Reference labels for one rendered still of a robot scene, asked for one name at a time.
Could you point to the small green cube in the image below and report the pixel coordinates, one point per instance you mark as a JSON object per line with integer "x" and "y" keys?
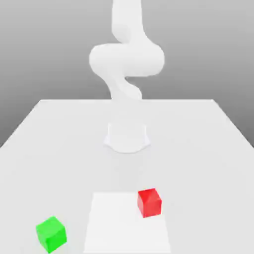
{"x": 51, "y": 235}

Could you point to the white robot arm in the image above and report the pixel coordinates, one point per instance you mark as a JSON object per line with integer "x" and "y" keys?
{"x": 127, "y": 59}

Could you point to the small red cube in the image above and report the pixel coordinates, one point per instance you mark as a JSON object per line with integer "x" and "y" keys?
{"x": 149, "y": 203}

